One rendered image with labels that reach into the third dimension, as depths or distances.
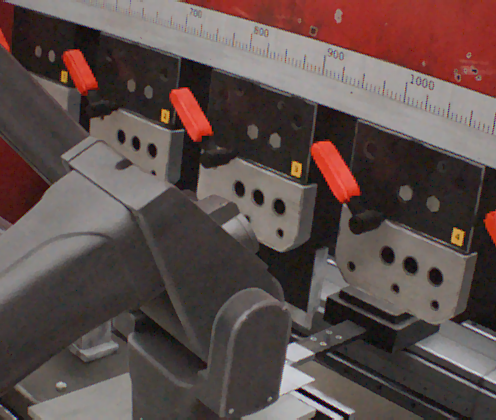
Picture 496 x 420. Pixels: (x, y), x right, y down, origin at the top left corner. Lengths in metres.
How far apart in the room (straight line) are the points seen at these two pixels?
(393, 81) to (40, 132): 0.33
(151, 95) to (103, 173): 0.70
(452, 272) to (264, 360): 0.44
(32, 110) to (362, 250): 0.35
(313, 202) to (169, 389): 0.54
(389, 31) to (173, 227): 0.52
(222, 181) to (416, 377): 0.41
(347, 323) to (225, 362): 0.82
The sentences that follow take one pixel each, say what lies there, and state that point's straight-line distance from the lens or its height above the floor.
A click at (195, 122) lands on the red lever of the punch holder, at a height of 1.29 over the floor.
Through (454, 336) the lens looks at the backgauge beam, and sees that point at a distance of 1.41.
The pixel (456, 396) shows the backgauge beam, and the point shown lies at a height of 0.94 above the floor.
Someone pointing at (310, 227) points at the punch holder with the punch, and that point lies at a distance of 1.09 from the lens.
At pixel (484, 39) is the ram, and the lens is 0.91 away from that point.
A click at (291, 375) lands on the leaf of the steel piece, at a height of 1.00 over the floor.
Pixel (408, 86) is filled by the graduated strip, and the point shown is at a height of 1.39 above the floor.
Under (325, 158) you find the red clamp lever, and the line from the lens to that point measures 0.98.
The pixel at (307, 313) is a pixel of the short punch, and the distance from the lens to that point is 1.14.
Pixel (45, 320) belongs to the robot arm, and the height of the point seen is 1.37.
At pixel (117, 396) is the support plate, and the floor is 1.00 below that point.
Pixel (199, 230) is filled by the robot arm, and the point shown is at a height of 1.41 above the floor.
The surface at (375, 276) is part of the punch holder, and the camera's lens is 1.02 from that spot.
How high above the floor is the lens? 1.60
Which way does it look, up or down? 21 degrees down
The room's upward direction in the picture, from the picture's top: 7 degrees clockwise
